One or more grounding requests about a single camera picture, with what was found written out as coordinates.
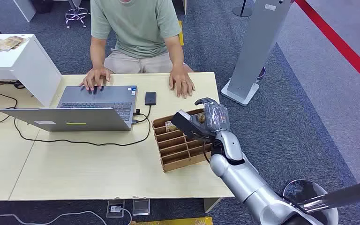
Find person's right hand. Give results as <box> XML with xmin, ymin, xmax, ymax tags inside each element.
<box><xmin>79</xmin><ymin>67</ymin><xmax>112</xmax><ymax>92</ymax></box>

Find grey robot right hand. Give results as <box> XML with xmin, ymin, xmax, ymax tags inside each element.
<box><xmin>194</xmin><ymin>97</ymin><xmax>231</xmax><ymax>133</ymax></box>

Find person's left hand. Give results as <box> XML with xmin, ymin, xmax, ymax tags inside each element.
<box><xmin>168</xmin><ymin>70</ymin><xmax>196</xmax><ymax>99</ymax></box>

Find cardboard card organizer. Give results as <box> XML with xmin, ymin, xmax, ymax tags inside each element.
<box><xmin>151</xmin><ymin>107</ymin><xmax>214</xmax><ymax>173</ymax></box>

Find person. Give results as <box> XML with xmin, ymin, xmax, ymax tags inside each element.
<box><xmin>79</xmin><ymin>0</ymin><xmax>196</xmax><ymax>99</ymax></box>

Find black smartphone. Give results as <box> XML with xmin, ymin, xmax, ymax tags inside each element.
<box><xmin>144</xmin><ymin>91</ymin><xmax>158</xmax><ymax>106</ymax></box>

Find grey laptop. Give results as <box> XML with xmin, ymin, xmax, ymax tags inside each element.
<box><xmin>0</xmin><ymin>85</ymin><xmax>138</xmax><ymax>133</ymax></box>

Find yellow panel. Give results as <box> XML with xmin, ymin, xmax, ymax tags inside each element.
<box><xmin>178</xmin><ymin>20</ymin><xmax>185</xmax><ymax>47</ymax></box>

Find chrome chair base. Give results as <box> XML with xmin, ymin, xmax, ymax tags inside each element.
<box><xmin>64</xmin><ymin>0</ymin><xmax>91</xmax><ymax>29</ymax></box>

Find white cabinet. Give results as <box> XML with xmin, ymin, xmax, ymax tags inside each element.
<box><xmin>0</xmin><ymin>33</ymin><xmax>63</xmax><ymax>108</ymax></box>

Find black scissors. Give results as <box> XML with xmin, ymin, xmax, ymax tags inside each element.
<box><xmin>0</xmin><ymin>80</ymin><xmax>26</xmax><ymax>90</ymax></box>

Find grey kiosk stand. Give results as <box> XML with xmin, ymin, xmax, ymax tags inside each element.
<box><xmin>220</xmin><ymin>0</ymin><xmax>293</xmax><ymax>107</ymax></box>

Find black stanchion base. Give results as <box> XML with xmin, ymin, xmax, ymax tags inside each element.
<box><xmin>232</xmin><ymin>0</ymin><xmax>254</xmax><ymax>18</ymax></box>

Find stack of patterned cards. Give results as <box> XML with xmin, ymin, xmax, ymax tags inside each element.
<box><xmin>0</xmin><ymin>35</ymin><xmax>30</xmax><ymax>56</ymax></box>

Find white furniture panel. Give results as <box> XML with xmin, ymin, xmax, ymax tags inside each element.
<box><xmin>11</xmin><ymin>0</ymin><xmax>38</xmax><ymax>23</ymax></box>

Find yellow floor tape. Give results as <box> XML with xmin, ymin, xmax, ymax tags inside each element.
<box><xmin>129</xmin><ymin>216</ymin><xmax>214</xmax><ymax>225</ymax></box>

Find empty floor socket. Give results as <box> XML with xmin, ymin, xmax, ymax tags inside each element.
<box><xmin>132</xmin><ymin>198</ymin><xmax>151</xmax><ymax>217</ymax></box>

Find floor socket with plug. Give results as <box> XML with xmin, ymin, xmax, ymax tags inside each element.
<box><xmin>106</xmin><ymin>200</ymin><xmax>126</xmax><ymax>219</ymax></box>

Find chrome stanchion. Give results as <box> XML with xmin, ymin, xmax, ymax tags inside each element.
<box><xmin>283</xmin><ymin>177</ymin><xmax>360</xmax><ymax>225</ymax></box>

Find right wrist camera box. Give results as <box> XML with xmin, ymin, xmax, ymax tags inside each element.
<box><xmin>171</xmin><ymin>110</ymin><xmax>214</xmax><ymax>144</ymax></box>

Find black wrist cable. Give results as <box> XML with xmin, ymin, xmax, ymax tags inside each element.
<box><xmin>202</xmin><ymin>140</ymin><xmax>212</xmax><ymax>164</ymax></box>

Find short black phone cable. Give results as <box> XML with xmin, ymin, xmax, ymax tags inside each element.
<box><xmin>132</xmin><ymin>105</ymin><xmax>152</xmax><ymax>125</ymax></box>

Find long black power cable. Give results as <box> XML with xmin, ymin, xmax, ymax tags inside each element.
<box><xmin>0</xmin><ymin>92</ymin><xmax>152</xmax><ymax>147</ymax></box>

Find white floor cable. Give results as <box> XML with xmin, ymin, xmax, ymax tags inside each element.
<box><xmin>0</xmin><ymin>207</ymin><xmax>134</xmax><ymax>225</ymax></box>

